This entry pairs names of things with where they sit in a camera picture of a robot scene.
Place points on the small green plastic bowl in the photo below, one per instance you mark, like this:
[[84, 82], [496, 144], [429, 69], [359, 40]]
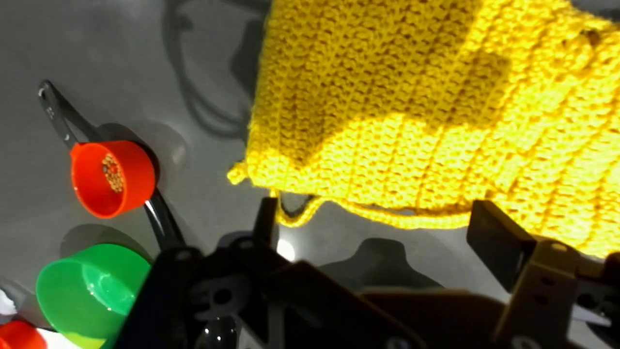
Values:
[[84, 292]]

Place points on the small red measuring cup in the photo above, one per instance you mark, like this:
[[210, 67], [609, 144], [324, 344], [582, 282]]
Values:
[[97, 187]]

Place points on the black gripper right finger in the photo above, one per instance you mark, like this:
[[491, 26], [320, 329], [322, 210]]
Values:
[[535, 284]]

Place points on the yellow knitted cloth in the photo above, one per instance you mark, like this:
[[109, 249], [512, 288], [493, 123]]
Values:
[[419, 98]]

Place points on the red toy tomato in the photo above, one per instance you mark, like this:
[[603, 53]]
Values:
[[20, 336]]

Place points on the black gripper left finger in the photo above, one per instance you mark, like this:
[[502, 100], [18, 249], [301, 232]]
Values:
[[258, 292]]

